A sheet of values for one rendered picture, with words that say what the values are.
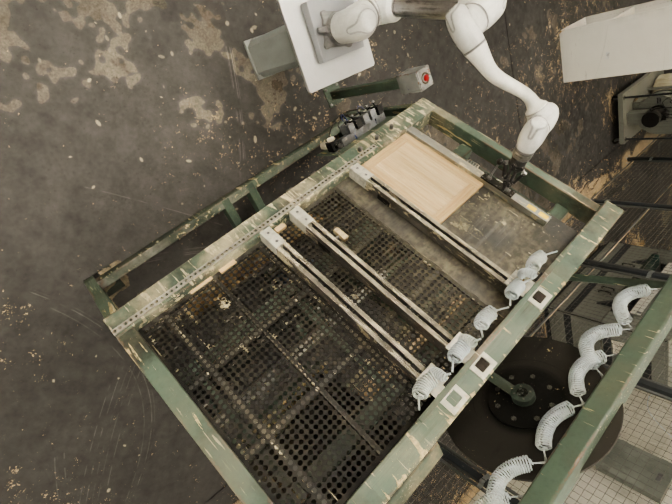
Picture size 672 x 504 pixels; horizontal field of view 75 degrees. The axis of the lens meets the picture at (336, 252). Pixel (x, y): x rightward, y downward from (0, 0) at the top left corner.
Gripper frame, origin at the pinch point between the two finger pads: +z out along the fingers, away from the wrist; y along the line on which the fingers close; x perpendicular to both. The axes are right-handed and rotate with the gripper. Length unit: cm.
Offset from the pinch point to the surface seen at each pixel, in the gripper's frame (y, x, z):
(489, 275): 24, -44, 10
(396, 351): 17, -103, 12
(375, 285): -10, -87, 8
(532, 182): 5.3, 30.0, 16.5
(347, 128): -91, -23, 7
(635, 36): -39, 349, 77
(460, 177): -24.3, 0.3, 13.6
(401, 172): -50, -21, 14
